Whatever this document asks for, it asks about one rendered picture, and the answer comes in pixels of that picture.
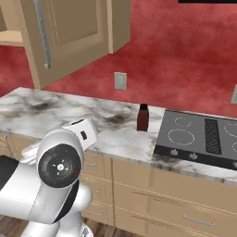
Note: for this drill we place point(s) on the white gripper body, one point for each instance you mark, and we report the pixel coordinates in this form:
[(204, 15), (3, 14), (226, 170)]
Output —
[(31, 154)]

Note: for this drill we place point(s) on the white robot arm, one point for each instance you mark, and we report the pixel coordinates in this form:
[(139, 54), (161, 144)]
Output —
[(31, 197)]

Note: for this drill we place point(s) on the beige base cabinet door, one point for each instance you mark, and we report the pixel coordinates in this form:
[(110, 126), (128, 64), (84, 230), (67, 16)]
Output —
[(23, 141)]

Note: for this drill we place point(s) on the small beige drawer front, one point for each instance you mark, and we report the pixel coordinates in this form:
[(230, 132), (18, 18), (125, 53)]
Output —
[(103, 191), (103, 168), (105, 214)]

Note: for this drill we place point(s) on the dark brown bottle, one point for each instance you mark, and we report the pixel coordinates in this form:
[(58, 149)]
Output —
[(143, 118)]

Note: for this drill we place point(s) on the wide beige drawer front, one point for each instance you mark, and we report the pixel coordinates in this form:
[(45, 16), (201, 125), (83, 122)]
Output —
[(160, 205), (129, 224)]

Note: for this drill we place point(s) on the grey hob knob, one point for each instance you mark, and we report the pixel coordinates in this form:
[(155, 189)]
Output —
[(235, 165), (174, 152), (193, 155)]

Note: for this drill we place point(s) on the wide beige panel front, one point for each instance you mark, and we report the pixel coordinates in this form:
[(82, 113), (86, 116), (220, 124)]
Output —
[(172, 182)]

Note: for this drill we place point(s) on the black glass hob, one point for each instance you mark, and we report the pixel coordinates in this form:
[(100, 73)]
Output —
[(197, 139)]

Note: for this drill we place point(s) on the black range hood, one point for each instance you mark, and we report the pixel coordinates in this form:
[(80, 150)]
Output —
[(206, 1)]

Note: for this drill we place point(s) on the grey wall outlet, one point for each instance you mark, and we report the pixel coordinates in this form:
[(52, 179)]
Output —
[(234, 94), (120, 81)]

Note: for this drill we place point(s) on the beige wall cabinet door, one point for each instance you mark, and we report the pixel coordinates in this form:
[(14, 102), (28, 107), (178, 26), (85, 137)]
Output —
[(77, 34)]

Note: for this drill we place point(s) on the beige wall cabinet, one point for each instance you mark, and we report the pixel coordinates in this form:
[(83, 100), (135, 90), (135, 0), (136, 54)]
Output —
[(120, 24)]

